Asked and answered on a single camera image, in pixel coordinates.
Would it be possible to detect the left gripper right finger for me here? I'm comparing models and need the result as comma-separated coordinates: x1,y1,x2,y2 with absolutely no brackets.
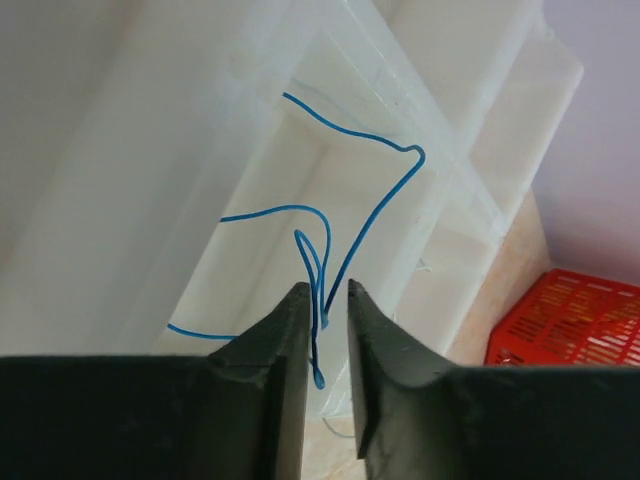
347,280,639,479

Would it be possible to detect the white compartment tray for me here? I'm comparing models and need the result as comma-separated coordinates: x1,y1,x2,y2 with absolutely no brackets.
1,1,584,417

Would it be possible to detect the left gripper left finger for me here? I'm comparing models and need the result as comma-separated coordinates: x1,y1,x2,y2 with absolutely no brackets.
1,283,311,479

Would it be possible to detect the red plastic basket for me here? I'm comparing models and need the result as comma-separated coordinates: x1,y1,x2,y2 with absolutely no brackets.
484,269,639,367

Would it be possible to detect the blue wire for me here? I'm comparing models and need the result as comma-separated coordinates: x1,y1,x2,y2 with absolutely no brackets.
167,92,427,391

